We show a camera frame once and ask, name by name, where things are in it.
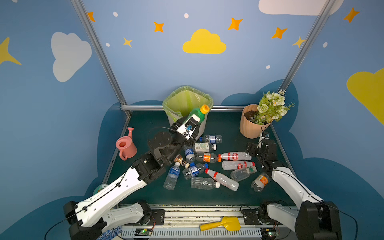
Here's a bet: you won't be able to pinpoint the white bottle red label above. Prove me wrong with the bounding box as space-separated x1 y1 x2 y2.
222 161 255 171
218 152 252 162

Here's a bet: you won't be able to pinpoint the small bottle blue label back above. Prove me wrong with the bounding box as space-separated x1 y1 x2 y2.
199 135 223 144

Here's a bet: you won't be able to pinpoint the green bottle yellow cap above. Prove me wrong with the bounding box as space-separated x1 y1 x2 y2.
189 105 210 124

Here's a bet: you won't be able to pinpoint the aluminium frame left post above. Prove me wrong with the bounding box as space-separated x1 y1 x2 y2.
71 0 127 107

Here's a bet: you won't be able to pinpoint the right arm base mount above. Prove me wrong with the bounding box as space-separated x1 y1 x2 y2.
241 209 280 225

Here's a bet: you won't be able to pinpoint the clear bottle blue label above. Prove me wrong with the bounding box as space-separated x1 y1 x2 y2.
183 163 209 180
164 162 181 191
183 145 196 164

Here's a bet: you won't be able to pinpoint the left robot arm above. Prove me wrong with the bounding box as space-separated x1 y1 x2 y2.
64 115 203 240

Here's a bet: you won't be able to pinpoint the clear bottle orange label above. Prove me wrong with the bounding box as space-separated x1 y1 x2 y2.
196 152 222 163
251 173 272 192

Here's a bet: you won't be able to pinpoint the green white tape roll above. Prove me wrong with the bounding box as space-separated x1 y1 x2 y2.
93 184 108 195

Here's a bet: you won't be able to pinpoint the clear bottle blue label upright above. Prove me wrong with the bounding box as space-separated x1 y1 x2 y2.
183 145 196 164

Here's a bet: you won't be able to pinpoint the yellow plastic shovel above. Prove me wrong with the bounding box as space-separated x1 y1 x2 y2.
200 217 241 231

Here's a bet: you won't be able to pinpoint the brown coffee bottle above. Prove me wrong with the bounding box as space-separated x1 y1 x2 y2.
174 154 190 168

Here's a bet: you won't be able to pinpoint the aluminium frame post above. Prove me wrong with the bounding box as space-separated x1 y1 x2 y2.
71 0 127 107
278 0 337 91

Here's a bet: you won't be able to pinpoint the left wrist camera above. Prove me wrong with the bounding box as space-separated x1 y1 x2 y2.
175 116 200 140

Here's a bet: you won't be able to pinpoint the clear empty bottle white cap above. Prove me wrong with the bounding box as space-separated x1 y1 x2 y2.
191 177 220 190

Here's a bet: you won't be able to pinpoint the aluminium frame back rail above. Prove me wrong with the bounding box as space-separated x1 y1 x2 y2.
120 104 247 112

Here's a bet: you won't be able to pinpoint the white waste bin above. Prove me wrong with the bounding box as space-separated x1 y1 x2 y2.
171 113 206 145

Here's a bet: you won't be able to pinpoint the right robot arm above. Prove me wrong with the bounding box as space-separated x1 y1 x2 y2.
246 137 342 240

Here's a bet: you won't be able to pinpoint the beige ribbed flower pot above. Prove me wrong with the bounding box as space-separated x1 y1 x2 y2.
240 105 272 139

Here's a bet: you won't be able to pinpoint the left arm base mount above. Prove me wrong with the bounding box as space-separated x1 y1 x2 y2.
139 209 166 226

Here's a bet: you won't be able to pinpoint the aluminium frame right post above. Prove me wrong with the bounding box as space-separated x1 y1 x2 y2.
278 0 337 91

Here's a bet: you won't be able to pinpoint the white bottle red cap diagonal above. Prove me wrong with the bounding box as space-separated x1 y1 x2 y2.
205 169 239 192

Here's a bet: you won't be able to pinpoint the clear bottle green white label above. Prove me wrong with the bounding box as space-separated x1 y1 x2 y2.
193 143 217 153

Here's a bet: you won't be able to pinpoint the clear bottle green cap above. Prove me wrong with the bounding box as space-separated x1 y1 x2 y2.
230 166 257 182

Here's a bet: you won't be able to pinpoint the pink watering can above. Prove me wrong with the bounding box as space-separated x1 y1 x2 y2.
116 127 138 161

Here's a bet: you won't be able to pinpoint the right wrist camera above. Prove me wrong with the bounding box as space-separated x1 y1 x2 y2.
258 131 270 149

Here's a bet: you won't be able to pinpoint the white cable duct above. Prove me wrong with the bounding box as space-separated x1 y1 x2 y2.
122 226 262 240

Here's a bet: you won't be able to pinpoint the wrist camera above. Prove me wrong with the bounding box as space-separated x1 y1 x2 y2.
175 116 200 140
258 131 270 149

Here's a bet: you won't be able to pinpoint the white artificial flowers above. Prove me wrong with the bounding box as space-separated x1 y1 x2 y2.
250 90 295 125

